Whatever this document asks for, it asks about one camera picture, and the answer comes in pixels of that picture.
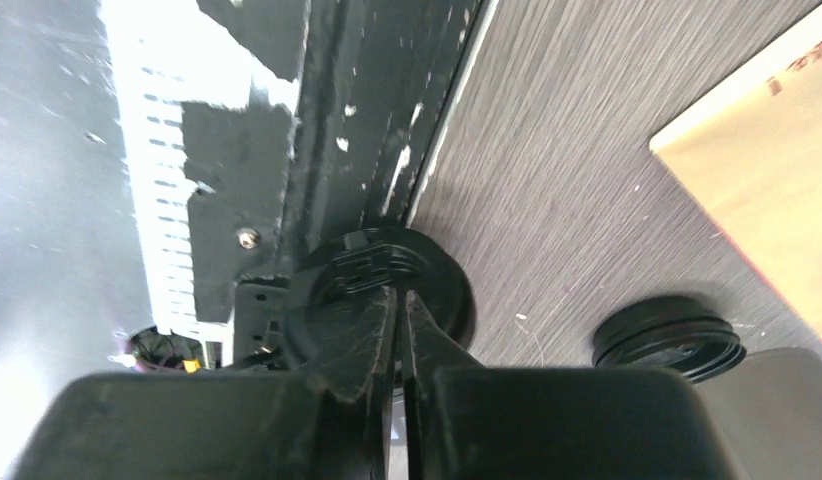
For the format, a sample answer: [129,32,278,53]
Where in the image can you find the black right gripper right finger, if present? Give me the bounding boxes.
[400,292,734,479]

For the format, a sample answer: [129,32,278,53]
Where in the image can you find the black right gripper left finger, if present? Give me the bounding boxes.
[15,287,398,479]

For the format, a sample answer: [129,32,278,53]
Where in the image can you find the black coffee cup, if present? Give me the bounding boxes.
[278,226,477,372]

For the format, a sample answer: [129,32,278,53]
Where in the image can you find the black plastic cup lid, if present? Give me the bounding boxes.
[278,226,477,372]

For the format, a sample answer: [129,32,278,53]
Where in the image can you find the stack of black lids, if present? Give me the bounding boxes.
[591,295,747,383]

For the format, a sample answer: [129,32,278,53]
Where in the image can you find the pink paper bag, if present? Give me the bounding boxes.
[649,3,822,340]

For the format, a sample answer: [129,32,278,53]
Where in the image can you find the cup of white paper straws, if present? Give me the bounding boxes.
[696,348,822,479]

